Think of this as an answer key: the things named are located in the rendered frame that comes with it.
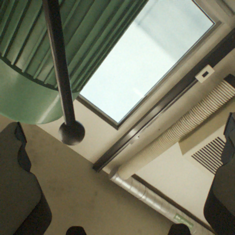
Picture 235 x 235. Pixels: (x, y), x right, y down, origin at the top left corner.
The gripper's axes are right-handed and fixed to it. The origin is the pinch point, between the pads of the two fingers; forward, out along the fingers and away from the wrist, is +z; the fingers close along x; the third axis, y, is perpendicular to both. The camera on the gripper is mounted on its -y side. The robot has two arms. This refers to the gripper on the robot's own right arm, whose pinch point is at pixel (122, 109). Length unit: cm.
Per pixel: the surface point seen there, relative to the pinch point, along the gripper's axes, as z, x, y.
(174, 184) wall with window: 126, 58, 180
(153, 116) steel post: 130, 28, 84
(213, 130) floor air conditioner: 107, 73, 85
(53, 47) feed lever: 7.6, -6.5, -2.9
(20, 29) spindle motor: 14.4, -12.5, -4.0
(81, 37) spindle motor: 14.9, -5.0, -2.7
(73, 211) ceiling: 76, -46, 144
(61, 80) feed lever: 7.5, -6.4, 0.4
